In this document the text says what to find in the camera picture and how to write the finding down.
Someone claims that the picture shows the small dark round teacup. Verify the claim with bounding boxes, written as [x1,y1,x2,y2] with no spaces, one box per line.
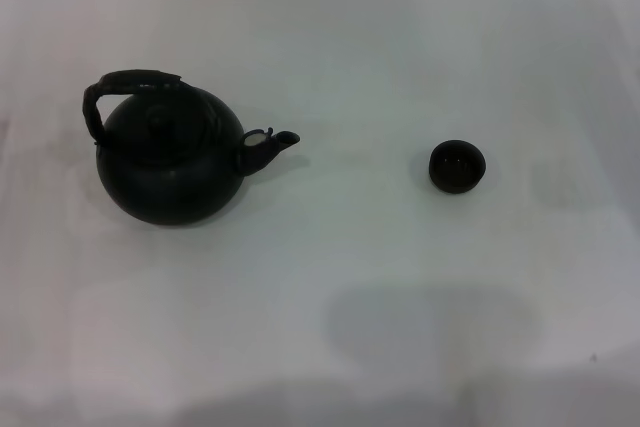
[428,138,488,195]

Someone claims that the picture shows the black round teapot with handle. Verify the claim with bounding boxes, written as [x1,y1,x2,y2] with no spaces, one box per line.
[79,66,302,227]

